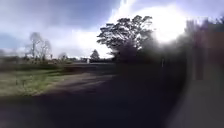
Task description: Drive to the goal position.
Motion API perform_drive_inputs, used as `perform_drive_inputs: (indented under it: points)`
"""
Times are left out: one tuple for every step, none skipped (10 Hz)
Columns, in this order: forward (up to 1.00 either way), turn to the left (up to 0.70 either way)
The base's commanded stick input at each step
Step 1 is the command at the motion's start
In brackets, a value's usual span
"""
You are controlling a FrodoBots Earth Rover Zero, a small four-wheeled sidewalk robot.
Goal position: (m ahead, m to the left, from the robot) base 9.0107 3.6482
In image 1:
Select grey asphalt road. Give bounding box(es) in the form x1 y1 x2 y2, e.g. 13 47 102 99
0 63 224 128

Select bare tree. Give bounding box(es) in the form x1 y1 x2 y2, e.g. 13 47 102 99
24 31 54 62

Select small dark tree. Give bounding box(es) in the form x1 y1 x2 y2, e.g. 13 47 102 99
89 49 101 63

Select dark trees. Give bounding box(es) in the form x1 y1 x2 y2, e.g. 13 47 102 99
181 16 224 82

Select green grass verge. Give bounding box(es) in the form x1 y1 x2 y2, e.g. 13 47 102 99
0 68 75 98

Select large spreading tree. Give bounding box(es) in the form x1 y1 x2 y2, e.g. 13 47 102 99
96 14 158 63

